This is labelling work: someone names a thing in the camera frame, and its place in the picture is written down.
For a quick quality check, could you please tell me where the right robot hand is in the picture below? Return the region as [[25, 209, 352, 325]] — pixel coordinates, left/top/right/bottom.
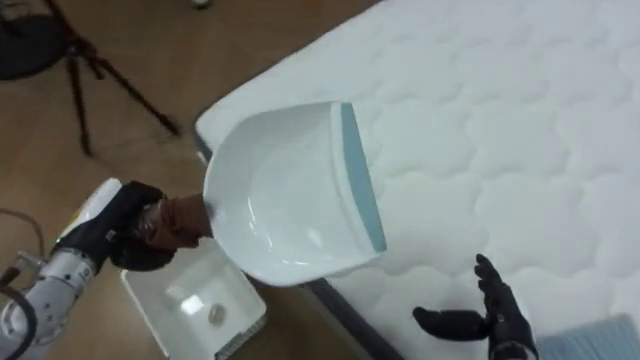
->
[[412, 253, 540, 360]]

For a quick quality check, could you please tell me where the black round seat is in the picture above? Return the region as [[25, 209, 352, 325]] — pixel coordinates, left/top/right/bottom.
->
[[0, 9, 70, 82]]

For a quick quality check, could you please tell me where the white square bin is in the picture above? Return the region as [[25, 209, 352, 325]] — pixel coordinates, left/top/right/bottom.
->
[[119, 238, 268, 360]]

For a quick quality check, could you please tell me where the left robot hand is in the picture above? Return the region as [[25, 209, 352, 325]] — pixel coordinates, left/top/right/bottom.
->
[[53, 177, 177, 274]]

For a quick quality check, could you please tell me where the black tripod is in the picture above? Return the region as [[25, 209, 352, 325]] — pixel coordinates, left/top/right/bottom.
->
[[42, 0, 182, 157]]

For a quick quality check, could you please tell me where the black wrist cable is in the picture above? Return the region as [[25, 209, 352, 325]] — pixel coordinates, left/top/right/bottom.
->
[[0, 207, 47, 360]]

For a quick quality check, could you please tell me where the blue cloth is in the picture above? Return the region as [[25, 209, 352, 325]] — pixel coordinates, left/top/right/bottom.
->
[[533, 313, 640, 360]]

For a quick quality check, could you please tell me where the grey bed with white mattress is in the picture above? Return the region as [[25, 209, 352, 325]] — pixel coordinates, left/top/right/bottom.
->
[[193, 0, 640, 360]]

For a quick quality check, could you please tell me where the white dustpan with brown handle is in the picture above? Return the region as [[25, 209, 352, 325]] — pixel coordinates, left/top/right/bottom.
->
[[144, 101, 388, 288]]

